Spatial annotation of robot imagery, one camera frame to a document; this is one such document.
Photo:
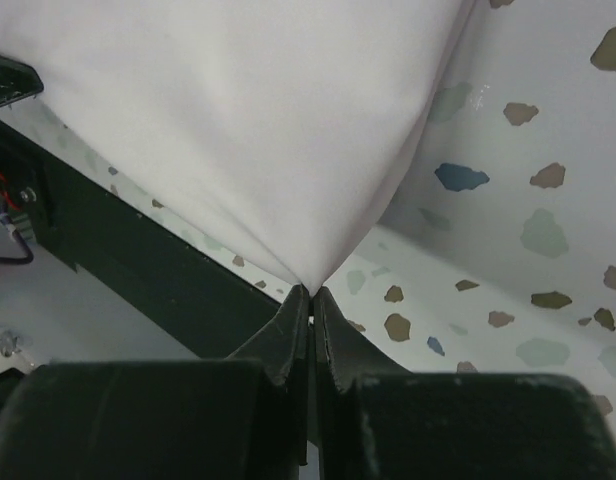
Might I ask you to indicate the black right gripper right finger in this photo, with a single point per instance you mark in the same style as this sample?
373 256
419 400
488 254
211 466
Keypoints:
378 420

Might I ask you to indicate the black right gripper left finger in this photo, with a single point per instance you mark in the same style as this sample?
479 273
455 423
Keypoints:
241 417

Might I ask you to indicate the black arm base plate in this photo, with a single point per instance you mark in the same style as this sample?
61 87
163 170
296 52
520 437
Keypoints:
200 303

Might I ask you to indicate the white t shirt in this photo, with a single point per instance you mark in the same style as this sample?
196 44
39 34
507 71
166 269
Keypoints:
282 129

